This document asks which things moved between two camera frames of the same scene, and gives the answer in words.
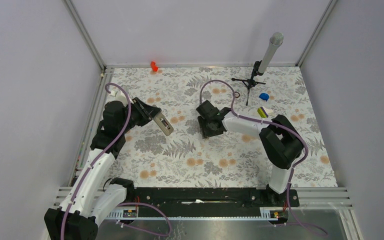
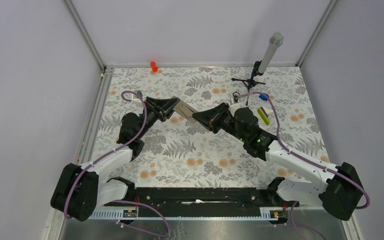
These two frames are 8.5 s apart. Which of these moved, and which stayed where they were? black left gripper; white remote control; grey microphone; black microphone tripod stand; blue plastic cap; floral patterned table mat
Moved: black left gripper; white remote control
Stayed: floral patterned table mat; grey microphone; black microphone tripod stand; blue plastic cap
